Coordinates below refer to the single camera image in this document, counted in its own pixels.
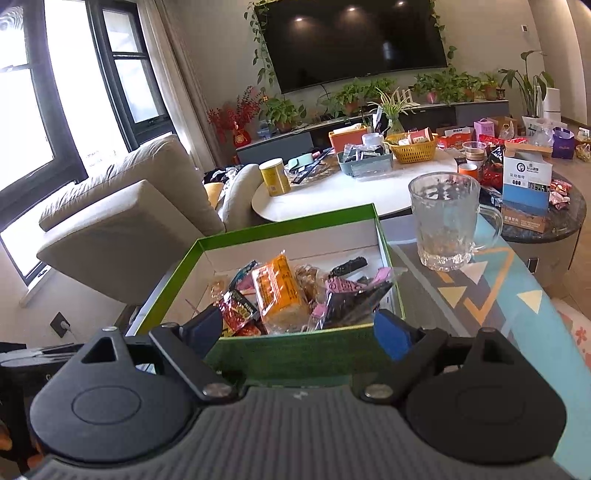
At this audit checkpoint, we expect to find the red snack wrapper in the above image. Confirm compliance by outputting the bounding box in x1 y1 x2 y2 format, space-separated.
217 290 266 338

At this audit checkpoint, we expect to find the pink blue snack packet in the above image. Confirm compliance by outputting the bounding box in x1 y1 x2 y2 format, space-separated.
228 260 259 290

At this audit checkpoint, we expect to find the orange cracker packet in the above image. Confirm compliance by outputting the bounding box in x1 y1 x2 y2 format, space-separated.
252 252 308 335

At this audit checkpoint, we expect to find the beige sofa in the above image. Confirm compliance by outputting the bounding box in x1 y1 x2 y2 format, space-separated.
37 134 263 305

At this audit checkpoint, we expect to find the clear glass mug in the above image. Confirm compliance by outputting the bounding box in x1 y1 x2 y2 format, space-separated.
409 172 503 272

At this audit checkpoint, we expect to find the white blue paper box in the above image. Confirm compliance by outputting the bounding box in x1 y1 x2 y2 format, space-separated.
503 151 553 216

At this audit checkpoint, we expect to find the yellow wicker basket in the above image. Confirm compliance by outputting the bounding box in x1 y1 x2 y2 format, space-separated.
384 133 438 164

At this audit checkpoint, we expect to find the round white coffee table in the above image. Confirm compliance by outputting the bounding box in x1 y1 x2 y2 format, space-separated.
252 149 457 222

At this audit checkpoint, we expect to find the blue plastic tray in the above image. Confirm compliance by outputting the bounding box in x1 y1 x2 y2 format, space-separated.
338 152 393 178

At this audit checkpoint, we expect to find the yellow tin can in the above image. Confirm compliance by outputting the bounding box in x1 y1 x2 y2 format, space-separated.
259 158 290 197

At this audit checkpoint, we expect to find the pink small box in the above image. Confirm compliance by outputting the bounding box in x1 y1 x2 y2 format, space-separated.
473 118 496 141

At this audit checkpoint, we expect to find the orange storage box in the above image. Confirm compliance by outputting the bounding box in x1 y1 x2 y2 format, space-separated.
329 123 369 154

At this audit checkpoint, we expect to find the red flower decoration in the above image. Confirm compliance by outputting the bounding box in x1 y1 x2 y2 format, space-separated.
206 86 264 148

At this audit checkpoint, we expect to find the wall power socket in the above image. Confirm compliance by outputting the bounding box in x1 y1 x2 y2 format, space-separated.
50 312 71 338

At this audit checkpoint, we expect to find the black wall television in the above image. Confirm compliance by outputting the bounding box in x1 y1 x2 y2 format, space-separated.
253 1 448 93

